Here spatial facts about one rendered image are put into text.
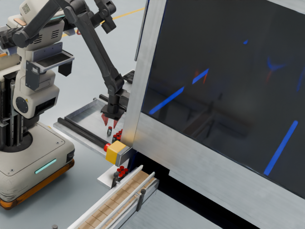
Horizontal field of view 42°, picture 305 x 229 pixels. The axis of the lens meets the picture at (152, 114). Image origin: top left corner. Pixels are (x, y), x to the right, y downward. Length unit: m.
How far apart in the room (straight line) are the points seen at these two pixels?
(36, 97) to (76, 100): 1.50
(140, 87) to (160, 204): 0.56
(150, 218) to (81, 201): 1.03
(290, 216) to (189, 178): 0.41
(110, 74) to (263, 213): 0.87
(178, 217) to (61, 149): 1.25
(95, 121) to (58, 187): 0.97
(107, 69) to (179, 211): 0.70
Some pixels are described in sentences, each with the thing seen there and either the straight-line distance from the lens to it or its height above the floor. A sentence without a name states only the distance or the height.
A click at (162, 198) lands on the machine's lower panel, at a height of 0.84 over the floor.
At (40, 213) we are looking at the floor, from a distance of 2.77.
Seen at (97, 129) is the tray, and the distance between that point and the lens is 2.02.
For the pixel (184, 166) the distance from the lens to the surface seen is 1.63.
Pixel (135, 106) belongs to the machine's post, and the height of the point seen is 1.22.
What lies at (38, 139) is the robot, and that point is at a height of 0.28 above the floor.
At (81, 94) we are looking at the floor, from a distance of 3.92.
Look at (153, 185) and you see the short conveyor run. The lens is 1.71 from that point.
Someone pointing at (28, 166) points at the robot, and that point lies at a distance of 2.67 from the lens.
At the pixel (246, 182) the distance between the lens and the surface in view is 1.55.
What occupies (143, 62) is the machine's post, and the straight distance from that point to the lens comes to 1.53.
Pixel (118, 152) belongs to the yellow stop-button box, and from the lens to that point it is 1.68.
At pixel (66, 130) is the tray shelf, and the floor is 0.88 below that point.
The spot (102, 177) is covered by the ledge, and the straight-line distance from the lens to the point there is 1.77.
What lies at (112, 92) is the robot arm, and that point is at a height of 1.16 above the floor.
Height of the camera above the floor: 2.10
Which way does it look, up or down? 33 degrees down
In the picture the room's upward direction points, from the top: 14 degrees clockwise
